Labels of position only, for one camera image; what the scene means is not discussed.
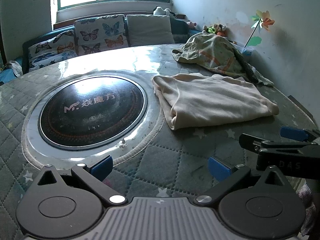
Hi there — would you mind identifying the cream white shirt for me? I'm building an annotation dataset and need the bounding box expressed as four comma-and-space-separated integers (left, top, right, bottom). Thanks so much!
151, 73, 279, 131

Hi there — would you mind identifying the round black induction cooktop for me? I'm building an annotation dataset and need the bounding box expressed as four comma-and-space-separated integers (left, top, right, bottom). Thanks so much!
38, 75, 148, 151

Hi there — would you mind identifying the green patterned garment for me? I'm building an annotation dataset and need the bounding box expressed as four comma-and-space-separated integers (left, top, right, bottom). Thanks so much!
172, 33, 274, 87

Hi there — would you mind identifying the colourful paper pinwheel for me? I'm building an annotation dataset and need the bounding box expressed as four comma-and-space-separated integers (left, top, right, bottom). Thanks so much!
244, 10, 275, 48

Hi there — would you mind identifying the small plush toy pile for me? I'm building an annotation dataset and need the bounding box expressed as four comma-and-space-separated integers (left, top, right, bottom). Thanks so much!
202, 24, 227, 37

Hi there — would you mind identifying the lying butterfly print cushion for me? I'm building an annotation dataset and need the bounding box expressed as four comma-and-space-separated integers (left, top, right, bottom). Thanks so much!
28, 30, 77, 72

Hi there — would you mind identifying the dark blue sofa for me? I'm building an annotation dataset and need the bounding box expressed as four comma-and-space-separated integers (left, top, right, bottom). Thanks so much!
14, 18, 199, 74

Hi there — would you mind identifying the upright butterfly print cushion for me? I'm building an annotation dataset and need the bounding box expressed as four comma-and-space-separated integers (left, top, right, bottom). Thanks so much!
74, 14, 129, 56

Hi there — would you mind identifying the plain grey cushion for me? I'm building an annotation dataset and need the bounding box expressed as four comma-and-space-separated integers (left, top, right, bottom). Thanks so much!
126, 15, 175, 47

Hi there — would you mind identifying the white plush toy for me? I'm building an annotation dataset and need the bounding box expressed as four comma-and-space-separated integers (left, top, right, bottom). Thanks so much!
153, 7, 176, 18

